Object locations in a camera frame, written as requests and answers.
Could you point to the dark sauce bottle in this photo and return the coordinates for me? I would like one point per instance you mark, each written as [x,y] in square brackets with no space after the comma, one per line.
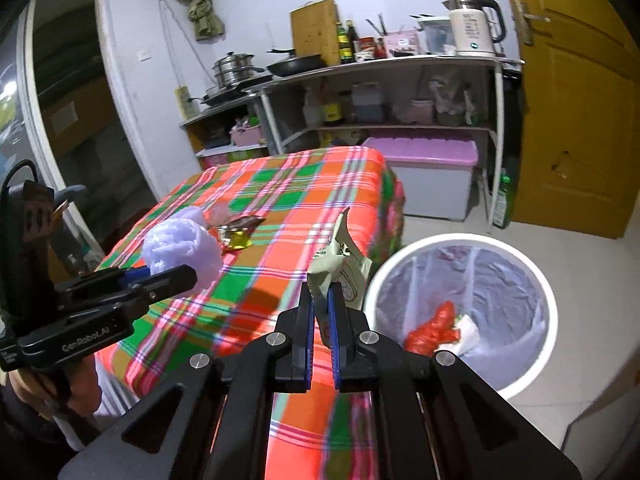
[353,38]

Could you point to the white power strip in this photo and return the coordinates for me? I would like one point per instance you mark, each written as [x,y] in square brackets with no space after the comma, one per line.
[187,106]

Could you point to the clear plastic container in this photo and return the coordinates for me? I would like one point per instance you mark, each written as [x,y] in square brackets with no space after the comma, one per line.
[438,34]

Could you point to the plaid orange green tablecloth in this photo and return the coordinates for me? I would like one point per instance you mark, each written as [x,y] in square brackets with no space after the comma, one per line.
[321,434]

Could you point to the wooden cutting board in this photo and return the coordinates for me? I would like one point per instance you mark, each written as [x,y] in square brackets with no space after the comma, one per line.
[314,31]

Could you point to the black frying pan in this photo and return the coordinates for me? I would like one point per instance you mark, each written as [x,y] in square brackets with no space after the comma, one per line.
[294,64]

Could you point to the pink utensil holder box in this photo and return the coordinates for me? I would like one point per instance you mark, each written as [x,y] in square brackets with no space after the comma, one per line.
[402,44]

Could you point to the green white trash in bin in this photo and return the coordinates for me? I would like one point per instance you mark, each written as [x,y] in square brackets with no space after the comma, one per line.
[469,335]

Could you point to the yellow wooden door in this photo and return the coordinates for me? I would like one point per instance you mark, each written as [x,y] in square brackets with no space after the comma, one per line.
[580,143]

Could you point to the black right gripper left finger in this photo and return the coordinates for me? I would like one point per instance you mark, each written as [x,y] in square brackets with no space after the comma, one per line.
[294,367]

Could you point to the pink plastic basket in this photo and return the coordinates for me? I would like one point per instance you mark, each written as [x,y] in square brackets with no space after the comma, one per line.
[246,136]

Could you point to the white metal kitchen shelf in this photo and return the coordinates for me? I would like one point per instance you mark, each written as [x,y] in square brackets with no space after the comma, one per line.
[278,104]

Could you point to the clear pink plastic cup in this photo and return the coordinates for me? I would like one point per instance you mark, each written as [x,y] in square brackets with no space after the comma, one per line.
[219,214]

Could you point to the stainless steel steamer pot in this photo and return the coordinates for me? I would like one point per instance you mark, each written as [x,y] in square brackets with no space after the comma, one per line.
[233,68]

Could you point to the dark brown snack wrapper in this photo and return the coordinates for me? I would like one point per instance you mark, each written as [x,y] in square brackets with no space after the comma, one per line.
[248,223]

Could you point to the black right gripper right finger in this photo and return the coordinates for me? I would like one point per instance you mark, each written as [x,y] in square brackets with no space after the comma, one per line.
[353,368]

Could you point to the green white snack pouch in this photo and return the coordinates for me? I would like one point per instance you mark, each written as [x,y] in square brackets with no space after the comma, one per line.
[340,261]

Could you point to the white electric kettle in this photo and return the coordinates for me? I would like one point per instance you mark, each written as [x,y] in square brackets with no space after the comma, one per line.
[470,26]

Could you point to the green label sauce bottle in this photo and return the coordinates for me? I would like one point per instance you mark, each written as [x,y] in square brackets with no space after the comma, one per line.
[344,46]

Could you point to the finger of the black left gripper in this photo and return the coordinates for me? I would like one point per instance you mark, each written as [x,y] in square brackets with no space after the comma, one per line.
[113,285]
[74,337]

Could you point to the white foam fruit net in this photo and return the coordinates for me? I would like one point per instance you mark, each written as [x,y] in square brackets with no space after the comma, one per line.
[183,238]

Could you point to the grey trash bin liner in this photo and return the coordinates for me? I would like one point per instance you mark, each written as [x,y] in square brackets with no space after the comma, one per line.
[480,284]

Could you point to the red lidded jar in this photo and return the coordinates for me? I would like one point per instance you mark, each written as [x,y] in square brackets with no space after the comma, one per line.
[366,49]

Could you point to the green glass bottle on floor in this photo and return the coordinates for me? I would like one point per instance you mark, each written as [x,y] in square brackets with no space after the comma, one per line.
[505,200]

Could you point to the purple lidded storage box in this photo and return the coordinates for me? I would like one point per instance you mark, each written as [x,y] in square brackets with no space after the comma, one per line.
[435,171]

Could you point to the red plastic bag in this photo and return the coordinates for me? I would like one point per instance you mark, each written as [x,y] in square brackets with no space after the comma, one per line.
[439,329]

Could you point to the black induction cooktop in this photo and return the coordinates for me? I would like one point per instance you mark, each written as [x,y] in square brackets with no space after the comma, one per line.
[214,97]

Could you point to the white round trash bin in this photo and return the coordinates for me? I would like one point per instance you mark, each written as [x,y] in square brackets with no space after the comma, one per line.
[547,284]

